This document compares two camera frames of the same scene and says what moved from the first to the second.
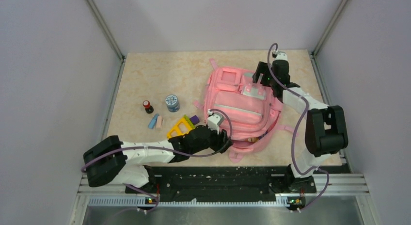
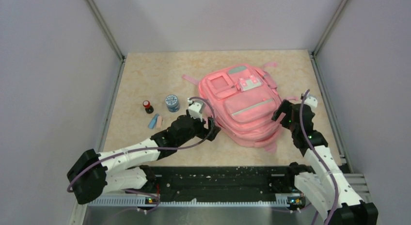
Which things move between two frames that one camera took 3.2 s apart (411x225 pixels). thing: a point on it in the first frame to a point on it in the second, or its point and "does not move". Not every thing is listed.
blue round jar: [171, 102] does not move
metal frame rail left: [100, 19] does not move
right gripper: [263, 68] to [286, 107]
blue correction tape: [152, 121] does not move
